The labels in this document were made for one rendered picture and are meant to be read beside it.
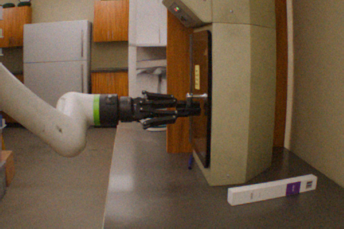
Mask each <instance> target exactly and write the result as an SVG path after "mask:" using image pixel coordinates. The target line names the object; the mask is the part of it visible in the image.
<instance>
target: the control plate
mask: <svg viewBox="0 0 344 229"><path fill-rule="evenodd" d="M177 8H178V9H177ZM169 9H170V10H171V11H172V12H173V13H174V14H175V15H176V16H177V17H178V18H179V19H180V20H181V18H182V17H185V16H188V14H186V12H184V10H182V9H181V8H180V7H179V6H178V4H176V2H174V4H172V5H171V6H170V7H169ZM175 9H176V10H175ZM185 20H186V21H182V22H183V23H184V24H185V25H187V24H192V23H194V22H195V21H194V20H193V19H192V18H191V17H190V16H188V17H187V18H185Z"/></svg>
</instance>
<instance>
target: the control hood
mask: <svg viewBox="0 0 344 229"><path fill-rule="evenodd" d="M174 2H176V4H178V6H179V7H180V8H181V9H182V10H184V12H186V14H188V16H190V17H191V18H192V19H193V20H194V21H195V22H194V23H192V24H187V25H185V24H184V26H185V27H187V28H194V27H197V26H202V25H205V24H208V23H211V22H212V0H162V3H163V5H164V6H165V7H166V8H167V9H169V7H170V6H171V5H172V4H174ZM169 11H170V12H171V13H172V14H173V15H175V14H174V13H173V12H172V11H171V10H170V9H169ZM175 16H176V15H175ZM176 18H177V19H178V20H179V21H180V22H182V21H181V20H180V19H179V18H178V17H177V16H176ZM182 23H183V22H182Z"/></svg>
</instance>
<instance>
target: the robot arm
mask: <svg viewBox="0 0 344 229"><path fill-rule="evenodd" d="M185 104H186V100H179V101H178V100H177V98H174V95H168V94H161V93H149V92H148V91H145V90H142V94H141V95H140V97H136V98H131V97H120V99H118V94H85V93H76V92H70V93H66V94H64V95H63V96H61V97H60V99H59V100H58V102H57V105H56V108H54V107H52V106H51V105H50V104H48V103H46V102H45V101H44V100H43V99H41V98H40V97H38V96H37V95H36V94H35V93H34V92H32V91H30V90H29V89H28V88H27V87H26V86H25V85H23V84H22V83H21V82H20V81H18V79H16V77H14V76H13V75H12V73H10V72H9V71H8V70H7V69H6V68H5V67H4V66H3V65H2V64H1V63H0V110H1V111H4V112H5V113H6V114H7V115H9V116H10V117H11V118H13V119H15V120H16V121H17V122H19V123H20V124H21V125H23V126H25V127H26V128H27V129H28V130H29V131H31V132H32V133H34V134H35V135H36V136H37V137H39V138H40V139H42V140H43V141H44V142H45V143H46V144H47V145H48V146H49V147H51V149H53V151H55V152H56V153H58V154H59V155H61V156H63V157H65V158H72V157H76V156H78V155H79V154H81V153H82V152H83V151H84V149H85V147H86V144H87V127H88V126H114V125H118V122H119V121H120V123H132V122H138V123H141V125H142V129H143V130H146V129H148V128H150V127H155V126H162V125H167V124H174V123H175V122H176V119H177V118H187V117H189V116H200V114H201V108H200V101H192V104H191V107H185ZM171 107H176V110H163V108H171ZM147 118H151V119H149V120H147Z"/></svg>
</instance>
